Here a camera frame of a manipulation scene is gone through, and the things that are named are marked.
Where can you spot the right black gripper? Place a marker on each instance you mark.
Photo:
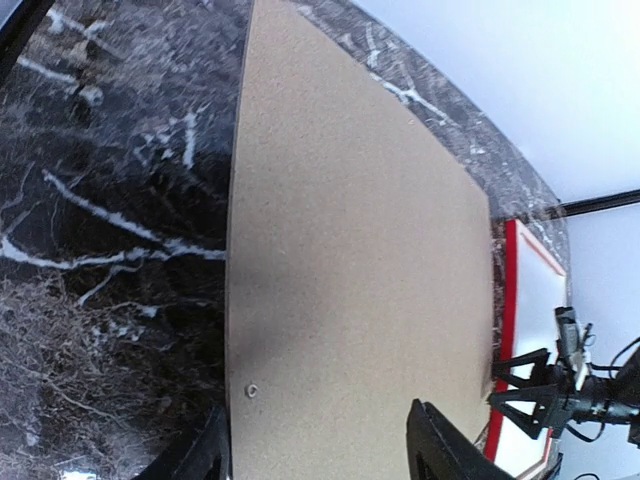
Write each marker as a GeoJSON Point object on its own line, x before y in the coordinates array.
{"type": "Point", "coordinates": [601, 400]}

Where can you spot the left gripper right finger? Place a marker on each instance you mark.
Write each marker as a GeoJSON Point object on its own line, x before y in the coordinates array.
{"type": "Point", "coordinates": [437, 450]}

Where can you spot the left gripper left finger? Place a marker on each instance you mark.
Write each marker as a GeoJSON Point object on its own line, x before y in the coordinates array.
{"type": "Point", "coordinates": [201, 452]}

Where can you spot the landscape photo print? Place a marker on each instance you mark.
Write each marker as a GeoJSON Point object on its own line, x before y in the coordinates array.
{"type": "Point", "coordinates": [540, 287]}

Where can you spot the red wooden picture frame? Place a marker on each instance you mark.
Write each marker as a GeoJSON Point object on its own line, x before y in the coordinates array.
{"type": "Point", "coordinates": [496, 418]}

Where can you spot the brown cardboard backing board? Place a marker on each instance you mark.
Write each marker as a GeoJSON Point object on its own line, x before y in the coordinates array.
{"type": "Point", "coordinates": [359, 267]}

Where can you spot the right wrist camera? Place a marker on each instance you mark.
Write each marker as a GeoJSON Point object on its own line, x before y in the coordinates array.
{"type": "Point", "coordinates": [571, 345]}

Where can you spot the left black corner post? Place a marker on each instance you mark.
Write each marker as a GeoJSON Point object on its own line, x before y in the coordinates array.
{"type": "Point", "coordinates": [19, 20]}

